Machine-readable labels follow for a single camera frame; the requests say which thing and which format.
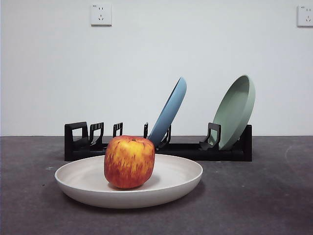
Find red yellow apple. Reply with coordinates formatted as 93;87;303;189
104;135;156;190

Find pale yellow round plate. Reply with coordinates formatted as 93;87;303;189
54;153;204;210

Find blue round plate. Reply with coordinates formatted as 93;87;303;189
147;76;188;148

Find black plate rack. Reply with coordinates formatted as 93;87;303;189
64;121;253;162

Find green round plate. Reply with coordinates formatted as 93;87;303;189
211;74;256;151

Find white wall socket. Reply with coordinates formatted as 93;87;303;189
90;3;113;27
297;4;313;28

